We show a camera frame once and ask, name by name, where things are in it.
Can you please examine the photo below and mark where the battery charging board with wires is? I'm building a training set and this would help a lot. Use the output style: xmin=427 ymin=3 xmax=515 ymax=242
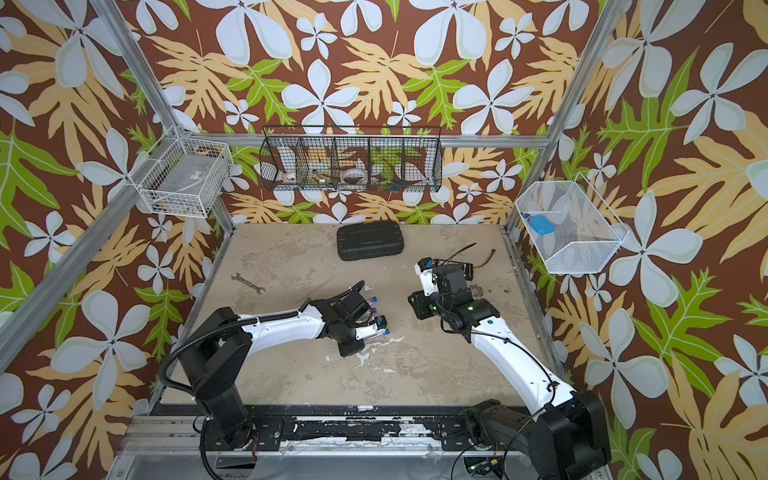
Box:
xmin=463 ymin=249 xmax=496 ymax=281

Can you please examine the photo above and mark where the black plastic case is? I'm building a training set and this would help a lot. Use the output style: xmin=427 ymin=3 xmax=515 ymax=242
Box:
xmin=336 ymin=220 xmax=405 ymax=261

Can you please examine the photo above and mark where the black wire basket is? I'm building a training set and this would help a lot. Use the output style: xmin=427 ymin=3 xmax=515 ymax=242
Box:
xmin=257 ymin=125 xmax=444 ymax=192

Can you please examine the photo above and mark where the white wire basket left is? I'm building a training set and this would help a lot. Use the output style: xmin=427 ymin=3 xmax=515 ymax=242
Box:
xmin=130 ymin=127 xmax=233 ymax=218

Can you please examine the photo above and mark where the blue object in basket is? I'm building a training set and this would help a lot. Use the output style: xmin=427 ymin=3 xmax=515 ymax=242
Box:
xmin=527 ymin=215 xmax=556 ymax=235

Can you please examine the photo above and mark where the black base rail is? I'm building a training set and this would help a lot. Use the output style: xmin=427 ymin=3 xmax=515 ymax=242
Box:
xmin=137 ymin=404 xmax=529 ymax=452

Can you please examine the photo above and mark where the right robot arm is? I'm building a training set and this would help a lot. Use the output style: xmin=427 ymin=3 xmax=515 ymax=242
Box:
xmin=408 ymin=257 xmax=611 ymax=479

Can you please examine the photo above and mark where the white mesh basket right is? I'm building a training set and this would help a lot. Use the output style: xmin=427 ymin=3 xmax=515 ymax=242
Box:
xmin=515 ymin=175 xmax=630 ymax=276

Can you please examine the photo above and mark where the small steel wrench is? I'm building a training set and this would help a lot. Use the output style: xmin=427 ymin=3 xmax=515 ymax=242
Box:
xmin=231 ymin=273 xmax=266 ymax=295

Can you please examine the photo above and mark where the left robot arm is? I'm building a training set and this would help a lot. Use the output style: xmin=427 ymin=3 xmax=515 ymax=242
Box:
xmin=158 ymin=281 xmax=388 ymax=449

